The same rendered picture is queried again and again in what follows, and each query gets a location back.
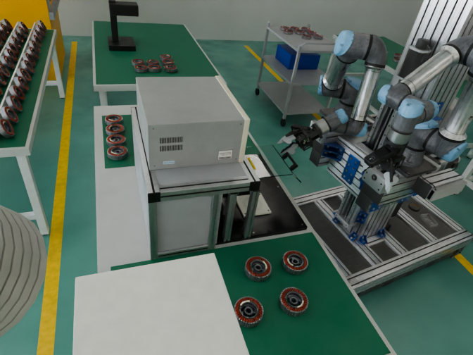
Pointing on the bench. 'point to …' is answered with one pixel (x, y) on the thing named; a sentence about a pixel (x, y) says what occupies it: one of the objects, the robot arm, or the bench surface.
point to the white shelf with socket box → (157, 310)
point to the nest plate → (257, 205)
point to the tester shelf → (193, 176)
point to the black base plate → (270, 188)
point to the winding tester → (190, 122)
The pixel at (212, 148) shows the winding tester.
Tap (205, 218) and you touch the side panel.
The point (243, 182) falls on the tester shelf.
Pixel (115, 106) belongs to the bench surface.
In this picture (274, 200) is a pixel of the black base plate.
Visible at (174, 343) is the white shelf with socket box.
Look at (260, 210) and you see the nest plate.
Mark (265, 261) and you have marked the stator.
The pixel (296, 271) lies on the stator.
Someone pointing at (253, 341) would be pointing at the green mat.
